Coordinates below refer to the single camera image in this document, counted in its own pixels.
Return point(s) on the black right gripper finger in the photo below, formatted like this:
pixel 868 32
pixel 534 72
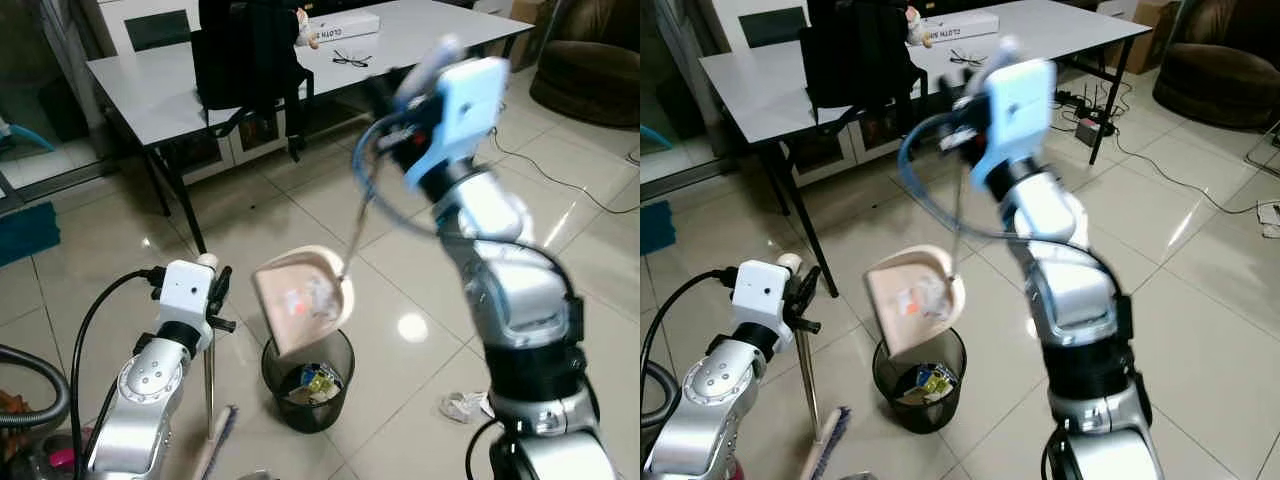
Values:
pixel 1000 60
pixel 435 62

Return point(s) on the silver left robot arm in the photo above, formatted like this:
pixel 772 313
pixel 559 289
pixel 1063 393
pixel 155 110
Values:
pixel 140 400
pixel 705 400

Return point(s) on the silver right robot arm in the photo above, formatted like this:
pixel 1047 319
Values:
pixel 520 310
pixel 1085 310

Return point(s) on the teal floor mat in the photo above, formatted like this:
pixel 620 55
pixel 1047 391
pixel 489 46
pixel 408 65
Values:
pixel 655 228
pixel 25 232

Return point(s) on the white floor socket adapter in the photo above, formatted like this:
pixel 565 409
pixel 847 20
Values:
pixel 1270 218

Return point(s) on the black eyeglasses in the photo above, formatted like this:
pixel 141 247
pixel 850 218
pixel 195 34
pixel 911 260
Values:
pixel 968 57
pixel 352 59

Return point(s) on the long white printed box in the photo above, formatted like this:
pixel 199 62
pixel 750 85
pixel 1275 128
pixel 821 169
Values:
pixel 345 27
pixel 960 27

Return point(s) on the small white figurine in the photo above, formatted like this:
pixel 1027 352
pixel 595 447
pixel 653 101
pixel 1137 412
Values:
pixel 305 30
pixel 914 28

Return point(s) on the brown cardboard box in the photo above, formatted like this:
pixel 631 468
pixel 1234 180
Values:
pixel 525 12
pixel 1155 30

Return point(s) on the black power strip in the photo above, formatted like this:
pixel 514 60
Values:
pixel 1085 128

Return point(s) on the black mesh trash bin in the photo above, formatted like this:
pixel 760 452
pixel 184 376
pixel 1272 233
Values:
pixel 300 405
pixel 915 405

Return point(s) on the yellow wrapper trash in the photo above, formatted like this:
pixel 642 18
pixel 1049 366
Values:
pixel 935 381
pixel 322 381

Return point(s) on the black backpack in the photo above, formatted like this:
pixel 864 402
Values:
pixel 245 55
pixel 860 55

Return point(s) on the dark brown beanbag chair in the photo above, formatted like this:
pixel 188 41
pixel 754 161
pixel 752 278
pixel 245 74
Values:
pixel 590 70
pixel 1220 70

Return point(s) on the white table with black legs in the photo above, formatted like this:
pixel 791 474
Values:
pixel 160 85
pixel 770 85

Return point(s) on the white cabinet with dark panel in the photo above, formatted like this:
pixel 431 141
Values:
pixel 155 28
pixel 770 25

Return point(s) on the crumpled white paper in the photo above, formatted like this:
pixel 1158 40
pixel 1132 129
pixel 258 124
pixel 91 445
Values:
pixel 465 406

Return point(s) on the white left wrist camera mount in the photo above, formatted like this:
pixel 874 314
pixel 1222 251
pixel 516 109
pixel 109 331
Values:
pixel 757 292
pixel 183 292

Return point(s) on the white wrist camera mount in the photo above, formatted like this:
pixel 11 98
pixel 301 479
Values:
pixel 1020 110
pixel 462 110
pixel 757 292
pixel 183 292

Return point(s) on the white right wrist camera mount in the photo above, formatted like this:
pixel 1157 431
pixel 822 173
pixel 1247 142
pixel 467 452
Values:
pixel 462 110
pixel 1020 110

